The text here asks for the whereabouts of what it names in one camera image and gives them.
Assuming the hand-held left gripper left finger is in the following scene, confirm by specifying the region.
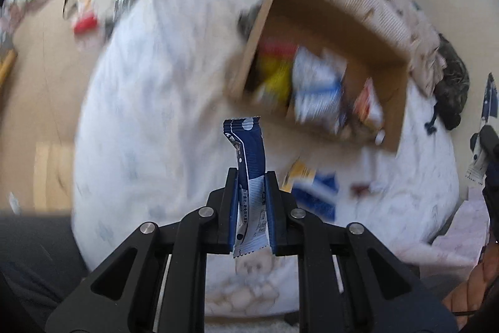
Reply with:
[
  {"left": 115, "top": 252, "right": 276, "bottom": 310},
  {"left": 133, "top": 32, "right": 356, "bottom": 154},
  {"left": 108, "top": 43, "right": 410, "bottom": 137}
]
[{"left": 45, "top": 167, "right": 238, "bottom": 333}]

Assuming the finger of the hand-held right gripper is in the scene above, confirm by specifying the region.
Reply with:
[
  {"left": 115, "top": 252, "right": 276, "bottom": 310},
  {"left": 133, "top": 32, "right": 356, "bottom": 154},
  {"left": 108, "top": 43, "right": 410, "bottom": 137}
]
[{"left": 470, "top": 124, "right": 499, "bottom": 178}]

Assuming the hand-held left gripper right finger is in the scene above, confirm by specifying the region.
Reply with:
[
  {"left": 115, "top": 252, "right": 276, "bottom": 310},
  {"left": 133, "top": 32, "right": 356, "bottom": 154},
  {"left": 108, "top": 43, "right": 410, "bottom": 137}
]
[{"left": 265, "top": 171, "right": 458, "bottom": 333}]

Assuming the navy and white stick packet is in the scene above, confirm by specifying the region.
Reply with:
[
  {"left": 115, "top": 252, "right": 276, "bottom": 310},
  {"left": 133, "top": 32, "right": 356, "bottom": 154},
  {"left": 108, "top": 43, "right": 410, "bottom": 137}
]
[
  {"left": 466, "top": 73, "right": 499, "bottom": 187},
  {"left": 222, "top": 116, "right": 271, "bottom": 259}
]

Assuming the white and red snack packet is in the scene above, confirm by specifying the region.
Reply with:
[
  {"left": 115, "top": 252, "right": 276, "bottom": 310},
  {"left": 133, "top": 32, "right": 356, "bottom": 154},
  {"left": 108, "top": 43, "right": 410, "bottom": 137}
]
[{"left": 353, "top": 77, "right": 385, "bottom": 131}]

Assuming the white and blue snack packet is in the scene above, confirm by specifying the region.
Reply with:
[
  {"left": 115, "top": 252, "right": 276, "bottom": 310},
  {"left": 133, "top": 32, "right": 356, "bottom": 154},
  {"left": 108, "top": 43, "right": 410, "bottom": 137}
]
[{"left": 292, "top": 46, "right": 347, "bottom": 135}]

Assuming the yellow snack packet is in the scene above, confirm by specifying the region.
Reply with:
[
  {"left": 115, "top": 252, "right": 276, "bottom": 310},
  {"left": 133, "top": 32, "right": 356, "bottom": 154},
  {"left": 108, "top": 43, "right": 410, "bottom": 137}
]
[{"left": 255, "top": 60, "right": 295, "bottom": 105}]

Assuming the brown cardboard box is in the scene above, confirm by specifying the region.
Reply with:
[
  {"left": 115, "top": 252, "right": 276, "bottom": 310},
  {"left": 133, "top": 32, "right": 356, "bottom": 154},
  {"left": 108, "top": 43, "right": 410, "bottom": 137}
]
[{"left": 228, "top": 0, "right": 414, "bottom": 154}]

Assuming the person's right hand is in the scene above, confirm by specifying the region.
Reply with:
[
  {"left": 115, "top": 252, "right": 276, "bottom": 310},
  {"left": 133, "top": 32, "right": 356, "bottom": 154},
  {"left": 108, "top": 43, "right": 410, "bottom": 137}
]
[{"left": 442, "top": 259, "right": 499, "bottom": 322}]

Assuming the pink printed blanket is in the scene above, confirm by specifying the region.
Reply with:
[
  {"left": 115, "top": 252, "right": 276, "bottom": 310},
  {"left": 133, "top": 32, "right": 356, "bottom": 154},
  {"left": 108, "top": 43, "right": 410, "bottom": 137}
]
[{"left": 429, "top": 189, "right": 492, "bottom": 271}]

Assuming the blue snack packet white stripe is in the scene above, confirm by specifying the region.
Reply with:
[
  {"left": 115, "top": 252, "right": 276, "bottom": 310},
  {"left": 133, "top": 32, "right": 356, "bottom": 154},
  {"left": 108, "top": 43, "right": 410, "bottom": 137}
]
[{"left": 292, "top": 173, "right": 338, "bottom": 222}]

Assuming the orange beige snack packet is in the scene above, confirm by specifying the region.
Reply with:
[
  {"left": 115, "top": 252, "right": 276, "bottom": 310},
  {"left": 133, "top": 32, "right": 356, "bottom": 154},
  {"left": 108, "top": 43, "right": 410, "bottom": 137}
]
[{"left": 283, "top": 159, "right": 316, "bottom": 191}]

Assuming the white floral bed sheet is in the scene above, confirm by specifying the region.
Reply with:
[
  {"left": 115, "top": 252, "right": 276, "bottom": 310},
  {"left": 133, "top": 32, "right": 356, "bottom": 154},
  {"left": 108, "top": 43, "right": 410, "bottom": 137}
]
[{"left": 72, "top": 0, "right": 458, "bottom": 318}]

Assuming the person's grey trouser leg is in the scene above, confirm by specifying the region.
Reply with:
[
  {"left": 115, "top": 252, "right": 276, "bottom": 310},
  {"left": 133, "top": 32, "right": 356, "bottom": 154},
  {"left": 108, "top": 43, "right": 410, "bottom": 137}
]
[{"left": 0, "top": 212, "right": 90, "bottom": 333}]

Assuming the red floor item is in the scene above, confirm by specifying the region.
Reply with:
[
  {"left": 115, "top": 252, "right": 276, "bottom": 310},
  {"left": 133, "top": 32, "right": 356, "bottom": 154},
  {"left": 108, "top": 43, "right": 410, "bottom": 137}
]
[{"left": 72, "top": 15, "right": 98, "bottom": 33}]

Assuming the wooden stick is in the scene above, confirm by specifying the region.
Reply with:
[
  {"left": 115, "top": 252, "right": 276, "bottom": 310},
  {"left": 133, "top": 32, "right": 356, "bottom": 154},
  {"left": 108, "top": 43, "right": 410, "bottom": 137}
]
[{"left": 0, "top": 48, "right": 18, "bottom": 88}]

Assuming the dark garment with cord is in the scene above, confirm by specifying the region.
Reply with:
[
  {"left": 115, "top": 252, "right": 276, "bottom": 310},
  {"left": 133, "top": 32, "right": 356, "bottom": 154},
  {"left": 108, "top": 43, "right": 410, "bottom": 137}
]
[{"left": 425, "top": 34, "right": 470, "bottom": 135}]

